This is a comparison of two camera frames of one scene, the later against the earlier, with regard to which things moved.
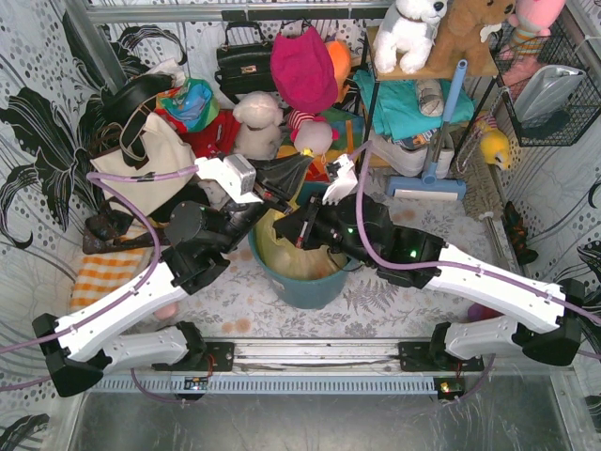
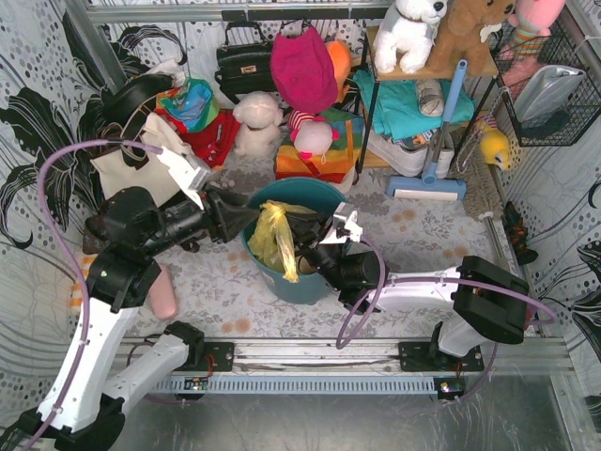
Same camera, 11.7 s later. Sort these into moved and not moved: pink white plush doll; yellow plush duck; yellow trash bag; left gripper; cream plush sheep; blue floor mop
Moved: left gripper; yellow trash bag
Not moved: pink white plush doll; yellow plush duck; cream plush sheep; blue floor mop
